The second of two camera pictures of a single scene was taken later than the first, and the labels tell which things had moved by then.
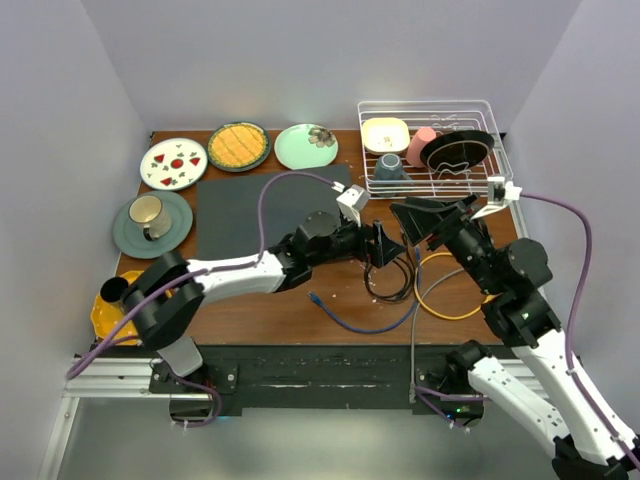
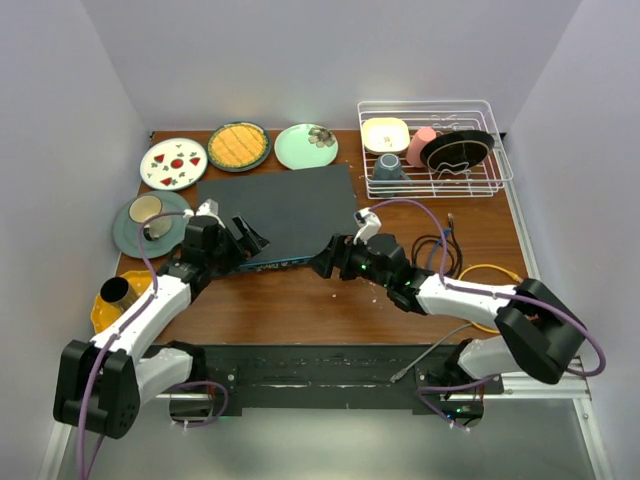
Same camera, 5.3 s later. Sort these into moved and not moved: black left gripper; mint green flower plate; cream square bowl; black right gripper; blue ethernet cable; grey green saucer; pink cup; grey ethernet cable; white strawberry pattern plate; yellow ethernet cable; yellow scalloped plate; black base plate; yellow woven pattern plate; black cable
Moved: black left gripper; black cable; grey ethernet cable; yellow ethernet cable; black right gripper; blue ethernet cable
Not moved: yellow scalloped plate; pink cup; white strawberry pattern plate; yellow woven pattern plate; mint green flower plate; grey green saucer; black base plate; cream square bowl
